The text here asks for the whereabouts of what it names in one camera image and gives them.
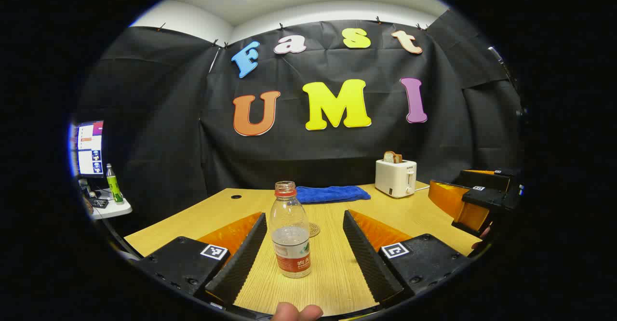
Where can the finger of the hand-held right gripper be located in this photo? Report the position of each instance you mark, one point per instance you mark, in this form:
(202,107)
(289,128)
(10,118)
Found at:
(450,200)
(487,177)

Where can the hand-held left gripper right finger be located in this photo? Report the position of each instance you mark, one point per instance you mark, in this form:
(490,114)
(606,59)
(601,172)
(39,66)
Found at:
(368,258)

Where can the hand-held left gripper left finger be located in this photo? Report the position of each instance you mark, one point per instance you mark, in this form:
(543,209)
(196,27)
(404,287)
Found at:
(241,258)

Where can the clear plastic water bottle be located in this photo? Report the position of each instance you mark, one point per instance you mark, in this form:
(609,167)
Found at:
(290,234)

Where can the round wooden coaster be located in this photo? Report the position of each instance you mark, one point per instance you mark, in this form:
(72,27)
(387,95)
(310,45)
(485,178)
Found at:
(315,229)

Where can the green drink bottle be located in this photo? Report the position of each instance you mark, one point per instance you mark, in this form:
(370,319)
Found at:
(114,186)

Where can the white toaster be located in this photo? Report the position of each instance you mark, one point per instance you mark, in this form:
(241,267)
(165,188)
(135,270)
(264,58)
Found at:
(393,179)

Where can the bread slice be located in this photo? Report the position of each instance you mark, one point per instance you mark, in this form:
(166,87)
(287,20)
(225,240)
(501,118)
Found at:
(392,157)

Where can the blue towel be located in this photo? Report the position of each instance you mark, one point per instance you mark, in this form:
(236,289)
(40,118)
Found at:
(332,194)

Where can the thin metal pole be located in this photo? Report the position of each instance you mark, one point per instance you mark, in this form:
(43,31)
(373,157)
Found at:
(501,63)

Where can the white side table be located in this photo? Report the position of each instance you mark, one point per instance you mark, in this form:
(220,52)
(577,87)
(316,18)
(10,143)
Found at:
(115,210)

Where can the black keyboard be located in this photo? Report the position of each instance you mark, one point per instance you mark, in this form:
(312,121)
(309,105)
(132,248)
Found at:
(98,202)

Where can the black backdrop cloth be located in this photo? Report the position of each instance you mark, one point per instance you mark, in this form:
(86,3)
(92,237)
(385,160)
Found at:
(168,118)

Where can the computer monitor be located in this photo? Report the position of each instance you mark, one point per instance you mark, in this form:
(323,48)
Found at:
(89,147)

